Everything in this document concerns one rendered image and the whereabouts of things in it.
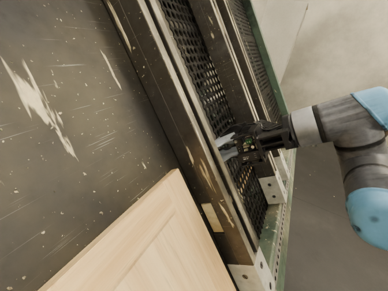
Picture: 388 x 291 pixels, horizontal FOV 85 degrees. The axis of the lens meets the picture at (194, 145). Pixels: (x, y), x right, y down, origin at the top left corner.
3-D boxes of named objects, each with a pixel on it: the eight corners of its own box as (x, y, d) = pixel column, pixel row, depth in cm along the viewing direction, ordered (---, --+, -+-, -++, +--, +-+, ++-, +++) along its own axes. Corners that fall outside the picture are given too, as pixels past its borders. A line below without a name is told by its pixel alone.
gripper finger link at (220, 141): (196, 148, 51) (230, 137, 46) (205, 139, 56) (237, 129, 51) (201, 159, 52) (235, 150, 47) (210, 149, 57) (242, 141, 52)
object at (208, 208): (213, 232, 49) (224, 232, 48) (200, 204, 48) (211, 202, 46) (217, 223, 52) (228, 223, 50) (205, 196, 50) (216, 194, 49)
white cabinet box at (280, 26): (261, 129, 403) (308, 2, 304) (233, 119, 421) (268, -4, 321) (266, 120, 452) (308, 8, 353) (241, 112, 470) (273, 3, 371)
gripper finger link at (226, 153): (201, 159, 52) (235, 150, 47) (210, 149, 57) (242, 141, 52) (206, 170, 52) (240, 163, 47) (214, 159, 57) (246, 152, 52)
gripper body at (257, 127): (226, 137, 45) (285, 120, 38) (237, 125, 52) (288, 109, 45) (239, 169, 46) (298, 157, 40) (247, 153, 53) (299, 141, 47)
